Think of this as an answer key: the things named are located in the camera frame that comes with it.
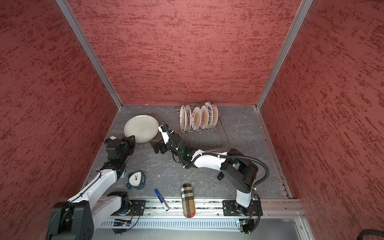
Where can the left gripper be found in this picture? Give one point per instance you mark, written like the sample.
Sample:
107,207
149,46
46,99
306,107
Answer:
129,138

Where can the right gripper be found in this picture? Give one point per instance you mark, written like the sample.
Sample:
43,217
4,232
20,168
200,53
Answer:
156,145

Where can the white grey line plate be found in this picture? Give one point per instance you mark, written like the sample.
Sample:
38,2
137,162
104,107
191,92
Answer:
143,127

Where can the white plate red characters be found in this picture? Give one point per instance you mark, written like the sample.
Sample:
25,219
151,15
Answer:
214,114

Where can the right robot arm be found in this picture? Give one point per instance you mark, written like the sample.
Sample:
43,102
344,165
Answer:
239,170

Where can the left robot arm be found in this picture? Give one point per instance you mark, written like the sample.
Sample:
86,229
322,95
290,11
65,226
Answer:
79,216

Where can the teal alarm clock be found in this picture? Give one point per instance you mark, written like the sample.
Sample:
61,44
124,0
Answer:
136,180

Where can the small light blue object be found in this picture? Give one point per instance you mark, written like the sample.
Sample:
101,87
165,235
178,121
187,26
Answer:
124,174

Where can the orange sunburst plate front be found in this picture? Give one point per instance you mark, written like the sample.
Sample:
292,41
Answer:
182,119

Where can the orange sunburst plate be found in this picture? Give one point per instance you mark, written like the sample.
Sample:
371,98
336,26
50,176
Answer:
196,118
204,117
182,119

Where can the blue marker pen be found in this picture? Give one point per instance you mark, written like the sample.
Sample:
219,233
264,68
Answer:
162,200

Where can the plaid glasses case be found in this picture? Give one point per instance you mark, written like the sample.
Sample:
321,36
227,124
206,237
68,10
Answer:
188,201

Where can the black usb stick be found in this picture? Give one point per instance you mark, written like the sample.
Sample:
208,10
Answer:
220,176

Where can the left corner aluminium profile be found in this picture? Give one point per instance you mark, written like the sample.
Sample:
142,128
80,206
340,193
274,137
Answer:
79,33

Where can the corner aluminium profile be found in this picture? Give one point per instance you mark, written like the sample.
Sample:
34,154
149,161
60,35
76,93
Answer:
79,33
291,35

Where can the right corner aluminium profile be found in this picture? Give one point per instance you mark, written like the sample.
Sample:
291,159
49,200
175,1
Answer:
291,35

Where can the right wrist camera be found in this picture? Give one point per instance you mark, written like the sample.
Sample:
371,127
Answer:
166,132

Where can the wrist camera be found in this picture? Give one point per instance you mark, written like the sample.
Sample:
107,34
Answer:
106,141
166,132

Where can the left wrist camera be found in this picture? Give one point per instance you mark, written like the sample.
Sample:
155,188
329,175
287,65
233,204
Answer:
106,141

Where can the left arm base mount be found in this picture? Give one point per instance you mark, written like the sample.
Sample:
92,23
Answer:
136,208

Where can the white perforated cable duct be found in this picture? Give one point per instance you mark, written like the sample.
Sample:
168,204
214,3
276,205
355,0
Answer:
173,224

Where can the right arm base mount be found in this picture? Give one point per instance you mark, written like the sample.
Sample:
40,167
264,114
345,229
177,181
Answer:
232,208

